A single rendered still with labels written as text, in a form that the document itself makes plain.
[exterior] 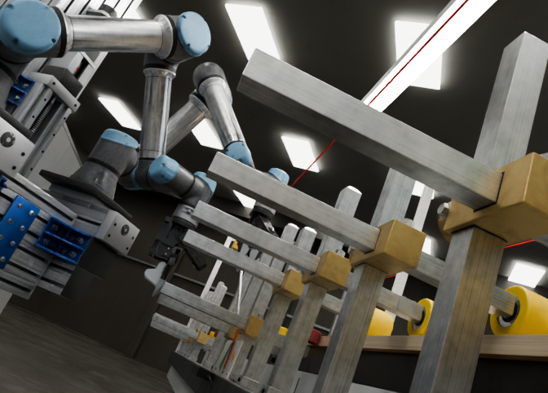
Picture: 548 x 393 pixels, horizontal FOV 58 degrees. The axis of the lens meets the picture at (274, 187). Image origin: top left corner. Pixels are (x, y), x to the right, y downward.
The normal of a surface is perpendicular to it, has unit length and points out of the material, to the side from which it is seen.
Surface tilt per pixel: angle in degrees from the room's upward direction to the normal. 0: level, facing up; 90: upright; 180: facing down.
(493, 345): 90
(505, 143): 90
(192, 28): 85
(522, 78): 90
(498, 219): 180
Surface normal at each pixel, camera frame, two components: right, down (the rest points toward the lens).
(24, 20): 0.56, 0.00
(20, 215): 0.89, 0.23
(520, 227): -0.37, 0.86
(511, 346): -0.90, -0.43
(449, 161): 0.24, -0.29
